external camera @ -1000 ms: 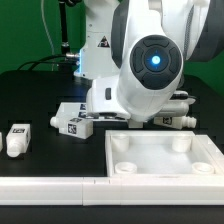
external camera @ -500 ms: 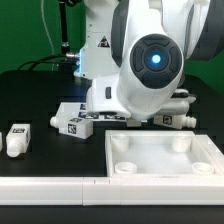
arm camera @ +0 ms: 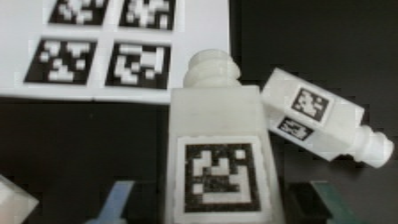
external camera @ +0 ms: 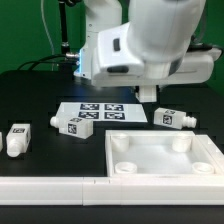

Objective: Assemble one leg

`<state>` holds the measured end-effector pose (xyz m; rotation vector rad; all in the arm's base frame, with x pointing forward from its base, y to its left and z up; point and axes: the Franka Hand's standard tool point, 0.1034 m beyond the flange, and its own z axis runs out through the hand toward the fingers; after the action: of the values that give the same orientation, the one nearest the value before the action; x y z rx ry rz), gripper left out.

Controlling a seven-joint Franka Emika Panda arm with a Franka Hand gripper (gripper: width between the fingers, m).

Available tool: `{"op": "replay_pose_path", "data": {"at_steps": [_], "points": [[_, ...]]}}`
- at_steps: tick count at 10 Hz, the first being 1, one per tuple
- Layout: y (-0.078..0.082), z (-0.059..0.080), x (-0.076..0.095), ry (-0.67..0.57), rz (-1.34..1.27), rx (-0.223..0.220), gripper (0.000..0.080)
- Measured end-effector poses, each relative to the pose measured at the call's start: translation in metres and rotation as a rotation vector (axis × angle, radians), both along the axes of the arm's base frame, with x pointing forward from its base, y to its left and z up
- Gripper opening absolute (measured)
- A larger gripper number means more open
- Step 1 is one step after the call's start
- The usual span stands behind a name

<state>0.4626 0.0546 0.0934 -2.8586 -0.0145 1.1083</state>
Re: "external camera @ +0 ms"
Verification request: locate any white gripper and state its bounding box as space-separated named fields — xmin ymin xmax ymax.
xmin=136 ymin=86 xmax=157 ymax=103

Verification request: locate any white square table top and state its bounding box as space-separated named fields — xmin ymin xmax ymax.
xmin=105 ymin=130 xmax=224 ymax=177

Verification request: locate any white front fence rail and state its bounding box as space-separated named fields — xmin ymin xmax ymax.
xmin=0 ymin=176 xmax=224 ymax=206

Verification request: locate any black pole with clamp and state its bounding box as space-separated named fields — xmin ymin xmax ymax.
xmin=58 ymin=0 xmax=82 ymax=54

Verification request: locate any white hanging cable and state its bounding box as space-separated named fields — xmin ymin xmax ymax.
xmin=40 ymin=0 xmax=56 ymax=72

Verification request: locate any black cable bundle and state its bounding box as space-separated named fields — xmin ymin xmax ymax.
xmin=17 ymin=53 xmax=81 ymax=72

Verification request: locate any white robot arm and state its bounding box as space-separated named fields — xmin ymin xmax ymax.
xmin=74 ymin=0 xmax=217 ymax=102

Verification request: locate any white sheet with markers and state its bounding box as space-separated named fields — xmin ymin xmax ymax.
xmin=56 ymin=102 xmax=147 ymax=123

